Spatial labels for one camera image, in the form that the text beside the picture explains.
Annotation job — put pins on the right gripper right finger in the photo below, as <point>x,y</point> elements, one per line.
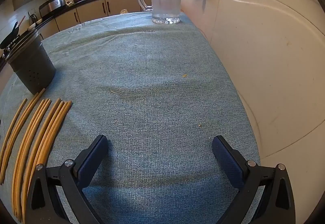
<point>277,202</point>

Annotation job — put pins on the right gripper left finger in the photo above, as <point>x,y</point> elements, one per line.
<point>44,204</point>

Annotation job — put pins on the wooden chopstick five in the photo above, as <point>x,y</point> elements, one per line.
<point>25,197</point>

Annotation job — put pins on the wooden chopstick three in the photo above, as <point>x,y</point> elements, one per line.
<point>16,177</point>

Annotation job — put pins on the wooden chopstick two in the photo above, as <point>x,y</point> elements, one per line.
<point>16,130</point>

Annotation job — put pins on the wooden chopstick six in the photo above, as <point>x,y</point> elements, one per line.
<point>40,142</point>

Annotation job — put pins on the wooden chopstick eight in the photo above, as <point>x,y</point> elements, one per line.
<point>57,129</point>

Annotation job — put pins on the wooden chopstick one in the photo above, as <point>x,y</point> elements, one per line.
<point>9,131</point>

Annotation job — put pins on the wooden chopstick seven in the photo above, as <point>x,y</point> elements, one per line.
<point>43,152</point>

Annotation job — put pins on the dark perforated utensil holder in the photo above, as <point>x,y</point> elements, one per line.
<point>30,61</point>

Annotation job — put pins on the blue-grey table cloth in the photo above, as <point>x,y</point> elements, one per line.
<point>159,94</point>

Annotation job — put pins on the black frying pan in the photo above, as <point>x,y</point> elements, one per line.
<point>12,36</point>

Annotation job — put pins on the silver rice cooker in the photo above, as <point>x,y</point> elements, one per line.
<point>50,6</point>

